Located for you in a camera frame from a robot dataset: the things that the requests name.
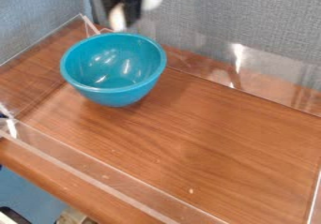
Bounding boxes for white mushroom with red cap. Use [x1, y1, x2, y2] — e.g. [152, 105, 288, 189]
[109, 0, 164, 32]

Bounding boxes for blue plastic bowl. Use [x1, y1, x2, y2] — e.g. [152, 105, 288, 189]
[61, 33, 168, 107]

